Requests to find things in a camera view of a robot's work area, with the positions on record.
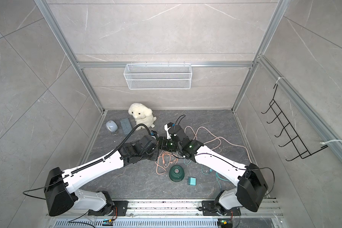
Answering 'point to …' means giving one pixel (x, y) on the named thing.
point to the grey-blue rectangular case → (126, 126)
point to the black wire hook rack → (303, 152)
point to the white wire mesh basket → (158, 76)
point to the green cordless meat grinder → (176, 173)
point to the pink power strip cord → (218, 137)
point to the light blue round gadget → (112, 126)
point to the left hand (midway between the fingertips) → (158, 149)
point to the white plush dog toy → (142, 115)
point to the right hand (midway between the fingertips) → (156, 144)
